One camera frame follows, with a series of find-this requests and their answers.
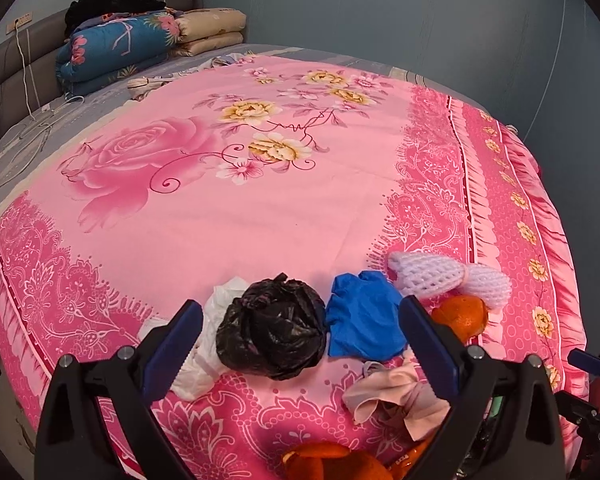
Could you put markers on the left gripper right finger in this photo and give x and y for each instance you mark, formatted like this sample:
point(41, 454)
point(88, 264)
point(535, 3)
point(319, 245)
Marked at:
point(437, 349)

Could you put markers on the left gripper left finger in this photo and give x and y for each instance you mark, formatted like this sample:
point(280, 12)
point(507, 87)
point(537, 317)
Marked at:
point(165, 348)

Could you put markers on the orange snack wrapper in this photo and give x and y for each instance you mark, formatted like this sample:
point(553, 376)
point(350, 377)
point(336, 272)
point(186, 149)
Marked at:
point(327, 460)

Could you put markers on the white crumpled plastic bag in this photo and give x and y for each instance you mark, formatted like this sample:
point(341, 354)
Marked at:
point(202, 368)

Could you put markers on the orange fruit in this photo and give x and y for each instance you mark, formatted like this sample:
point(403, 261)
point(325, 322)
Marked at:
point(466, 316)

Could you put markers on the white foam fruit net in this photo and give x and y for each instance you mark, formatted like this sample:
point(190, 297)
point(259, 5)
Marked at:
point(430, 275)

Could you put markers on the pink crumpled paper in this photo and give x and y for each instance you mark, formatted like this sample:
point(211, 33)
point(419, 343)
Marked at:
point(401, 393)

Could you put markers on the blue crumpled cloth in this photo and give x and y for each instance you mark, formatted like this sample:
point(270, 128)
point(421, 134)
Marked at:
point(362, 318)

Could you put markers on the black round plastic bag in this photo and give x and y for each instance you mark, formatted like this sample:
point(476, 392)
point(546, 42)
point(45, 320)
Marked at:
point(275, 329)

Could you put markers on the pink floral bedspread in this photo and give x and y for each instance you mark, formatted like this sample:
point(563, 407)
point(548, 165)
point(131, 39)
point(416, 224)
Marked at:
point(270, 166)

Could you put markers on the blue floral folded quilt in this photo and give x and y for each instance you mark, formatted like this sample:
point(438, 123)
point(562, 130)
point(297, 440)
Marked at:
point(105, 50)

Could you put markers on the grey upholstered headboard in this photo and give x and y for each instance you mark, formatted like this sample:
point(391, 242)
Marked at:
point(28, 63)

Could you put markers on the beige folded quilt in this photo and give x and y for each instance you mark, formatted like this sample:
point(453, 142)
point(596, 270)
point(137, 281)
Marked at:
point(205, 30)

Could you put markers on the black clothing pile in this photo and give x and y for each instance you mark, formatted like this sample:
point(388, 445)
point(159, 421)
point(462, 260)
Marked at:
point(81, 11)

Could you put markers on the wall power socket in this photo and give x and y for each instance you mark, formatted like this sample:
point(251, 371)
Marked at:
point(17, 23)

